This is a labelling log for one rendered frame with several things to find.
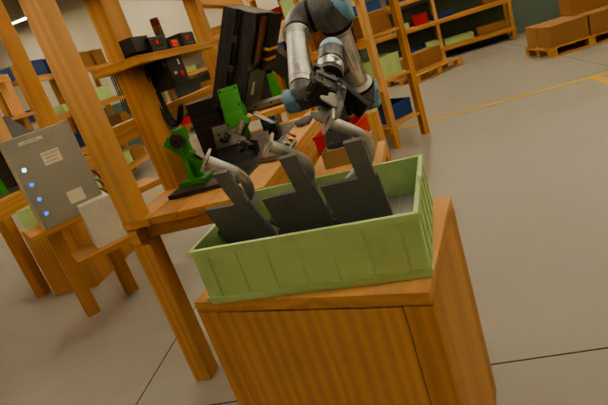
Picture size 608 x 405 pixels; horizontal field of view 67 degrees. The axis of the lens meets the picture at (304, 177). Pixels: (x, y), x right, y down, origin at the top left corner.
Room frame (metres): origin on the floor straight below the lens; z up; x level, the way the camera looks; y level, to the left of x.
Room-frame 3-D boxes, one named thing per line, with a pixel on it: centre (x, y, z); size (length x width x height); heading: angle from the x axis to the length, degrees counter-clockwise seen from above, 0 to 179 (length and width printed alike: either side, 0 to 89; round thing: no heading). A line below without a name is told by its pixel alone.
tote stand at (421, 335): (1.28, 0.00, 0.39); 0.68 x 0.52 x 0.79; 62
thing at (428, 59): (8.72, -2.79, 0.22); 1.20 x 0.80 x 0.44; 116
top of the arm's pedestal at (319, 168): (1.92, -0.21, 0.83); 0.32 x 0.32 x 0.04; 72
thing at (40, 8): (2.65, 0.55, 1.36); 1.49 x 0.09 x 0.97; 162
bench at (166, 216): (2.56, 0.27, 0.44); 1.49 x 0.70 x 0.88; 162
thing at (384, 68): (5.78, -0.72, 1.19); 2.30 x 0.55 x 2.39; 27
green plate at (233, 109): (2.47, 0.23, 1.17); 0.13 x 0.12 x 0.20; 162
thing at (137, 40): (2.35, 0.57, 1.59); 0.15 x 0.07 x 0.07; 162
